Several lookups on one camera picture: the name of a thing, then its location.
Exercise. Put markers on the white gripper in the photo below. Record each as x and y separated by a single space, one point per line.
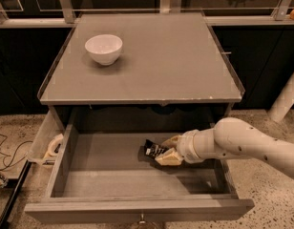
185 146

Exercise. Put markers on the black rxbar chocolate wrapper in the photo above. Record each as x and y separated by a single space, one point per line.
152 150

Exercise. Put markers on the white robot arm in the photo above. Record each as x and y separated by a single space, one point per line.
229 138

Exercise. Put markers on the open grey top drawer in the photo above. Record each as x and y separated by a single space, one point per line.
107 178

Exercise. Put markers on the metal drawer knob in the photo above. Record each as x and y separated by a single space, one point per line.
141 219

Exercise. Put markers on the grey wooden cabinet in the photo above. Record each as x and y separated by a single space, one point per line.
171 75

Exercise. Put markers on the white tape roll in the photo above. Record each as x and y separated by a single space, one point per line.
54 145

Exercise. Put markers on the white ceramic bowl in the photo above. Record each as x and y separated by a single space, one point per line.
104 49

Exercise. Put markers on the clear plastic side bin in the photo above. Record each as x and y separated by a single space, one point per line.
47 131

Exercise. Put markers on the small object on floor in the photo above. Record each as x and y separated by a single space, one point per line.
0 179

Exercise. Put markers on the metal rail frame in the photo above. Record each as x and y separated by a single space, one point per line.
66 13

